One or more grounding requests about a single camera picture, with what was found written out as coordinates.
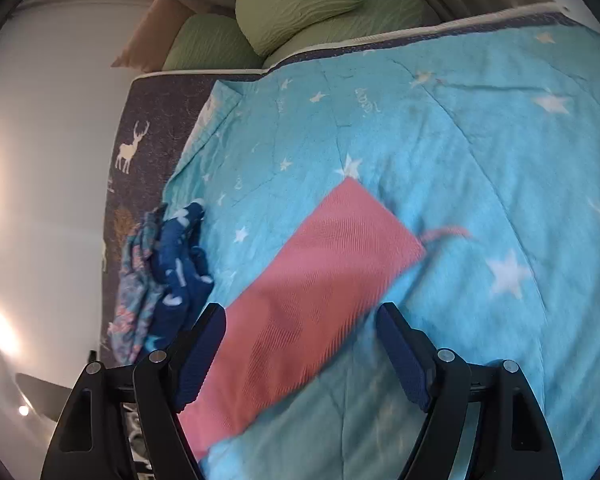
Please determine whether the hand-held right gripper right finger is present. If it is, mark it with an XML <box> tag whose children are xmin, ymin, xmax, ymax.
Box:
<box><xmin>376</xmin><ymin>302</ymin><xmax>566</xmax><ymax>480</ymax></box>

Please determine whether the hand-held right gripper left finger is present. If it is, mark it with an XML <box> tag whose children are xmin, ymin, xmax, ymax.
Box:
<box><xmin>40</xmin><ymin>302</ymin><xmax>228</xmax><ymax>480</ymax></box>

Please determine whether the pink knit cloth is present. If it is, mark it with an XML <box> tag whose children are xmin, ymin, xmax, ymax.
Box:
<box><xmin>177</xmin><ymin>177</ymin><xmax>473</xmax><ymax>463</ymax></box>

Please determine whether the navy printed garment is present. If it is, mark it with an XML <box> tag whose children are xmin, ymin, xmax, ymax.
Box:
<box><xmin>145</xmin><ymin>200</ymin><xmax>215</xmax><ymax>356</ymax></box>

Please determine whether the floral patterned garment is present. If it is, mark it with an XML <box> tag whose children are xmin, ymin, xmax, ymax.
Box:
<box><xmin>107</xmin><ymin>205</ymin><xmax>168</xmax><ymax>366</ymax></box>

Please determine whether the blue star print blanket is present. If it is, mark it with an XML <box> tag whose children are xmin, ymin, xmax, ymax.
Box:
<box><xmin>162</xmin><ymin>22</ymin><xmax>600</xmax><ymax>480</ymax></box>

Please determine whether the dark deer print bedsheet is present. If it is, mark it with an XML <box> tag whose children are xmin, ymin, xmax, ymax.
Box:
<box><xmin>100</xmin><ymin>7</ymin><xmax>600</xmax><ymax>368</ymax></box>

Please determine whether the green textured pillow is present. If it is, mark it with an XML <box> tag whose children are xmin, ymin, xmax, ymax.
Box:
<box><xmin>262</xmin><ymin>0</ymin><xmax>431</xmax><ymax>68</ymax></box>
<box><xmin>162</xmin><ymin>14</ymin><xmax>263</xmax><ymax>72</ymax></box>
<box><xmin>236</xmin><ymin>0</ymin><xmax>368</xmax><ymax>56</ymax></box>

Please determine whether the pink beige pillow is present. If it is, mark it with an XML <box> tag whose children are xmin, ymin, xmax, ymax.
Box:
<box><xmin>111</xmin><ymin>0</ymin><xmax>196</xmax><ymax>73</ymax></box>

